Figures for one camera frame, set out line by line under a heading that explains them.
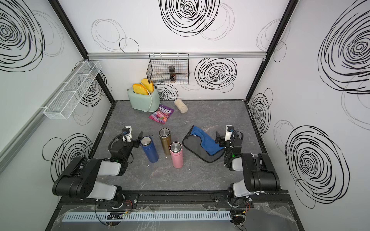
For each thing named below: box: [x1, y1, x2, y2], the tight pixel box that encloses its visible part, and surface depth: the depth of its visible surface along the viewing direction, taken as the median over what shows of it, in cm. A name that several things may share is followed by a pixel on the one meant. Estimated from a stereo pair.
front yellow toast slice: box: [132, 83, 149, 96], surface depth 103 cm
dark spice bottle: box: [168, 65, 176, 84], surface depth 88 cm
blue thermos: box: [140, 136, 159, 164], surface depth 76 cm
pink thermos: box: [169, 141, 184, 169], surface depth 72 cm
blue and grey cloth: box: [182, 125, 225, 163], surface depth 94 cm
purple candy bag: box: [148, 104, 175, 125], surface depth 109 cm
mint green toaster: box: [127, 88, 161, 113], surface depth 107 cm
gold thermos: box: [158, 127, 172, 156], surface depth 78 cm
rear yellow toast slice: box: [140, 78, 155, 94], surface depth 107 cm
